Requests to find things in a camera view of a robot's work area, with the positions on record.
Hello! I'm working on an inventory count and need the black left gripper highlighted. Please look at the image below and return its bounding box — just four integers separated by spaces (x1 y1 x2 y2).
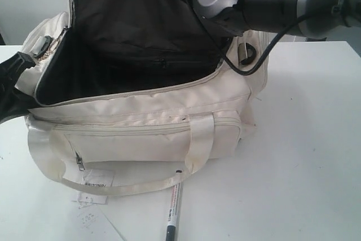
1 51 36 124

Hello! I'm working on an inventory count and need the cream fabric duffel bag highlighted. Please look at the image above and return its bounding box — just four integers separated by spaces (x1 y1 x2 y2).
15 0 268 196

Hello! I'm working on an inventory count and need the black and white marker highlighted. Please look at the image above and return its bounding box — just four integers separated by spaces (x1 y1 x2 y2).
165 181 183 241

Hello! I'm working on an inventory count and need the white paper hang tag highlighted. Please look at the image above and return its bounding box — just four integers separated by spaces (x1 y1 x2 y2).
71 192 108 204

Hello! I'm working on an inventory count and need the small white price tag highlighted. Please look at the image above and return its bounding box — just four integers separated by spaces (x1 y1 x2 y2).
72 205 106 236

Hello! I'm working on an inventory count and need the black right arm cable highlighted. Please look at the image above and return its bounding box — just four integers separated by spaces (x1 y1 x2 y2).
174 0 350 77

